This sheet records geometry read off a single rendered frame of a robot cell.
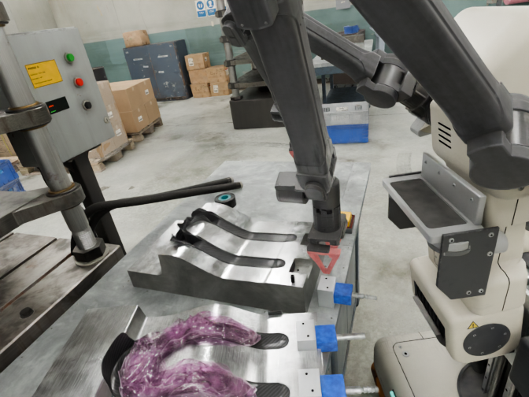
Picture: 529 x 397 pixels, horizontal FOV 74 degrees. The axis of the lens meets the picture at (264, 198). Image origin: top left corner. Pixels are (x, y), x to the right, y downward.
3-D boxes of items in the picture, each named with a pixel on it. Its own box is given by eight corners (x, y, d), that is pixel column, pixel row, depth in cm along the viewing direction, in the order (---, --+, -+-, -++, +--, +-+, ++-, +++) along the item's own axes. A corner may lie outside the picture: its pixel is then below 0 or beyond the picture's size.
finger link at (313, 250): (308, 278, 76) (305, 243, 71) (316, 257, 81) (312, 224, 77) (340, 282, 73) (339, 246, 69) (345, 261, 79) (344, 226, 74)
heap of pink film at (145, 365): (261, 326, 73) (256, 298, 69) (256, 413, 57) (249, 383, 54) (142, 333, 76) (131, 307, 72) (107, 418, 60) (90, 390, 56)
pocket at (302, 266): (313, 272, 87) (312, 260, 85) (308, 287, 82) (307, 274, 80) (295, 269, 88) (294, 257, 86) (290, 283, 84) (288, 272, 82)
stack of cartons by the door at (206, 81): (235, 91, 737) (228, 49, 698) (230, 95, 710) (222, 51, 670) (199, 94, 763) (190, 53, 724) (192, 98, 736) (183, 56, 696)
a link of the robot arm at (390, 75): (416, 100, 81) (423, 79, 82) (382, 78, 78) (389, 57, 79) (390, 111, 90) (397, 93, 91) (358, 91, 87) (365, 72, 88)
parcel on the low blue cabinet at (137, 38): (151, 43, 726) (147, 28, 712) (142, 46, 698) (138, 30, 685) (134, 46, 738) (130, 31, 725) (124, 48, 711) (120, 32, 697)
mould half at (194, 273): (327, 249, 102) (324, 209, 96) (305, 316, 81) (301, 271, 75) (181, 234, 120) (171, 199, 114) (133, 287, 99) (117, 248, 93)
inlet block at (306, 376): (375, 384, 62) (375, 365, 60) (381, 413, 58) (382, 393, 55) (301, 387, 63) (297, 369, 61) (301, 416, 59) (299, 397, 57)
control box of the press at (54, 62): (187, 326, 189) (84, 24, 120) (153, 377, 164) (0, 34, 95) (153, 319, 197) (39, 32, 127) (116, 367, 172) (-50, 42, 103)
